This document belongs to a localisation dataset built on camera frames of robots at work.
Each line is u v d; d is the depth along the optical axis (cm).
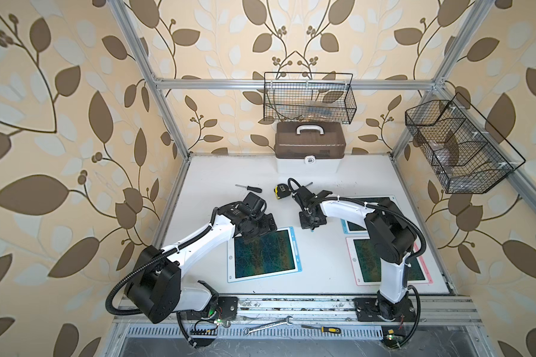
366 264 84
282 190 102
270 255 87
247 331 71
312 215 71
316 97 98
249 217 67
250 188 106
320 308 75
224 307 75
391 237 50
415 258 85
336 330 69
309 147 96
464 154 74
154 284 41
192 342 68
